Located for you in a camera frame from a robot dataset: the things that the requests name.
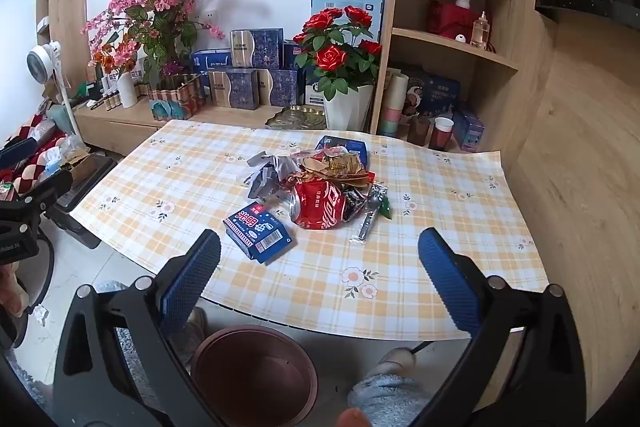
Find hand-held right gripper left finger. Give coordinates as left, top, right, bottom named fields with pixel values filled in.
left=52, top=229, right=223, bottom=427

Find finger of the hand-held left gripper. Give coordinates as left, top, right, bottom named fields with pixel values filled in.
left=0, top=169, right=73, bottom=220
left=0, top=136, right=38, bottom=170

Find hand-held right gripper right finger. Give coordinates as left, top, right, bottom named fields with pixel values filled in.
left=417, top=227, right=587, bottom=427

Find blue white carton box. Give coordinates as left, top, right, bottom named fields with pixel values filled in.
left=223, top=202, right=294, bottom=264

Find clear plastic spoon packet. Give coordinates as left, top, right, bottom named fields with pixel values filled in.
left=357, top=181, right=389, bottom=242

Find brown plastic bin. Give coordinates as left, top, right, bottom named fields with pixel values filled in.
left=191, top=326, right=319, bottom=427

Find black packet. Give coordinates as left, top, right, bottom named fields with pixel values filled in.
left=342, top=187, right=371, bottom=224

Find silver foil wrapper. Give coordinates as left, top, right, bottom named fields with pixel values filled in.
left=244, top=150, right=302, bottom=201

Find crushed red soda can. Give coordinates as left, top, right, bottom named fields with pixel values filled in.
left=291, top=180, right=347, bottom=231

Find gold brown wrappers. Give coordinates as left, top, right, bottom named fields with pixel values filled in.
left=299, top=148, right=375, bottom=188

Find person's left hand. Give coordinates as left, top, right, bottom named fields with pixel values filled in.
left=0, top=267, right=29, bottom=319

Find person's right hand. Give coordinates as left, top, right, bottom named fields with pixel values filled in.
left=338, top=408, right=370, bottom=427

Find red white checkered blanket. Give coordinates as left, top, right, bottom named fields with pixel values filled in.
left=0, top=112, right=68, bottom=195

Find black plastic case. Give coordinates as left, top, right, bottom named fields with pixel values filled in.
left=54, top=154, right=118, bottom=250

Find cardboard box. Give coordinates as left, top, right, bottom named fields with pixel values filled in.
left=62, top=147, right=103, bottom=182

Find beige slipper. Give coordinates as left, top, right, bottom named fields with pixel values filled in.
left=377, top=347, right=417, bottom=373
left=187, top=307, right=210, bottom=360

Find low wooden cabinet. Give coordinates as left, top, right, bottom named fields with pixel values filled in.
left=74, top=104, right=328, bottom=158

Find white desk fan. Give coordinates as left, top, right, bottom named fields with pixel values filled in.
left=26, top=41, right=83, bottom=148

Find yellow checkered floral tablecloth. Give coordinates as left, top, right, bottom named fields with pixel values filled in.
left=69, top=119, right=548, bottom=340

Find orange flowers white vase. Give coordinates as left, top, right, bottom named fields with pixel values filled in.
left=92, top=34, right=139, bottom=108

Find person's right leg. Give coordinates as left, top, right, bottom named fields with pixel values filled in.
left=347, top=368, right=433, bottom=427

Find red white paper cup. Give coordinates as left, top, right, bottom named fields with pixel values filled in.
left=431, top=117, right=454, bottom=151

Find small blue purple box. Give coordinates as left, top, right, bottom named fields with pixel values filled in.
left=452, top=109, right=486, bottom=152

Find brown cup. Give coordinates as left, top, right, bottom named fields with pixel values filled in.
left=407, top=116, right=431, bottom=145

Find striped wavy planter box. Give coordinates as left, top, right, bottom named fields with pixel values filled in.
left=149, top=74, right=207, bottom=122

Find stack of pastel cups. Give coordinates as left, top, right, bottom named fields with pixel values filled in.
left=377, top=69, right=409, bottom=138

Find dark blue printed box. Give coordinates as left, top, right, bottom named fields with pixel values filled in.
left=400, top=67, right=461, bottom=118

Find gold decorative tray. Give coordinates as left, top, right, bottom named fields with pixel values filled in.
left=265, top=104, right=328, bottom=130

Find blue gold gift box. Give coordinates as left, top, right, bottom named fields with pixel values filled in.
left=257, top=68, right=301, bottom=108
left=207, top=69, right=260, bottom=110
left=230, top=28, right=284, bottom=70

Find red rose plant white pot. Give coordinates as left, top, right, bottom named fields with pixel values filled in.
left=294, top=6, right=383, bottom=132

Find blue flat carton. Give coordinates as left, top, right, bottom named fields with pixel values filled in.
left=192, top=49, right=233, bottom=75

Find blue white milk powder box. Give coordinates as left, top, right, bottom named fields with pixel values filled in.
left=302, top=69, right=331, bottom=105

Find small dark blue carton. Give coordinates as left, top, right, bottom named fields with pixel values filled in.
left=282, top=41, right=311, bottom=70

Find clear perfume bottle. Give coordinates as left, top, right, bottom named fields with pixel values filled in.
left=471, top=12, right=490, bottom=49

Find red teapot on shelf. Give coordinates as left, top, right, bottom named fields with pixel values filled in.
left=426, top=0, right=492, bottom=51

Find black wall shelf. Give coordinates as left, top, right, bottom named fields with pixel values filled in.
left=535, top=0, right=640, bottom=26

